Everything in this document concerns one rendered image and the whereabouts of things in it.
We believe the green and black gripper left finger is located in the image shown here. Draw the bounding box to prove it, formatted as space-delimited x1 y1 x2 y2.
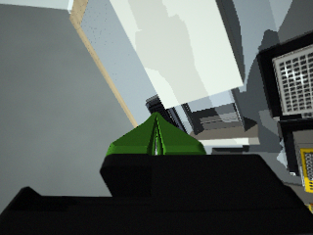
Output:
106 113 157 156

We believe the white multi-well plate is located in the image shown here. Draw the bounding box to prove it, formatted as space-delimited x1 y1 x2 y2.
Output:
272 44 313 116

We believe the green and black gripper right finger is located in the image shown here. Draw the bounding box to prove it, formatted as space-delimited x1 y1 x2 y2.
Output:
156 112 206 155

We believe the grey flat mat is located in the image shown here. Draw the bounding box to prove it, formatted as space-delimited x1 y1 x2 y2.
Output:
80 0 313 187

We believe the black multi-well plate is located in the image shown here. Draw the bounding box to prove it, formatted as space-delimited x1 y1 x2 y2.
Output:
149 102 177 127

